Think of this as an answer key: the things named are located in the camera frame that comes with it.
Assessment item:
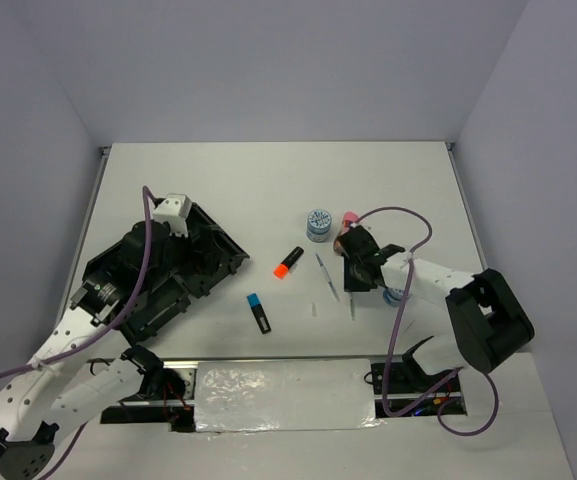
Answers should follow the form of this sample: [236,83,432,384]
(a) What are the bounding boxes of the blue clear slim highlighter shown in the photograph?
[315,253,340,302]

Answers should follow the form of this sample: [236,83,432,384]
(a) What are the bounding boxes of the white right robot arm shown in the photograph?
[336,225,535,391]

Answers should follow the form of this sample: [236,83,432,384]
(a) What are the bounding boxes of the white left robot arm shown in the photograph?
[0,213,249,479]

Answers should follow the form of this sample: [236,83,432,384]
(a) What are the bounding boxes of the black four-compartment organizer tray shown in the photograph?
[70,202,249,345]

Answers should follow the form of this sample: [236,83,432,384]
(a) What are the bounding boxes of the pink lid clear jar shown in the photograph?
[333,211,359,255]

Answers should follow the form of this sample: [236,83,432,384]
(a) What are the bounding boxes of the blue white round tub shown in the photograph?
[306,209,333,243]

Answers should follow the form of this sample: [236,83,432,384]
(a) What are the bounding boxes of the blue cap black highlighter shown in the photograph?
[247,293,271,334]

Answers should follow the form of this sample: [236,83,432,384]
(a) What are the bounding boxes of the orange cap black highlighter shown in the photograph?
[273,246,304,279]

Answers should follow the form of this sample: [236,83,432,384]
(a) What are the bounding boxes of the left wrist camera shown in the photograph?
[153,194,192,238]

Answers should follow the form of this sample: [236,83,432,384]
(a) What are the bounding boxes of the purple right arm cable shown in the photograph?
[355,206,500,437]

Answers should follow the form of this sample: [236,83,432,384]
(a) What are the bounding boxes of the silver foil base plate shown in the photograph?
[194,359,378,433]

